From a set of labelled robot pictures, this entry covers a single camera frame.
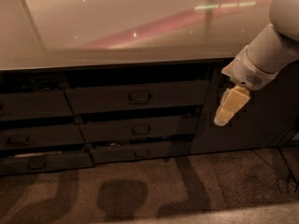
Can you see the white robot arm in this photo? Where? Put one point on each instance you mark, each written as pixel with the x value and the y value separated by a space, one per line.
pixel 259 63

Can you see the dark cabinet door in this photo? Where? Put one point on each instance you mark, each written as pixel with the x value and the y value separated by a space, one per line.
pixel 262 122

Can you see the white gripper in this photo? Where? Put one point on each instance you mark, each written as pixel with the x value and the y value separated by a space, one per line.
pixel 249 70

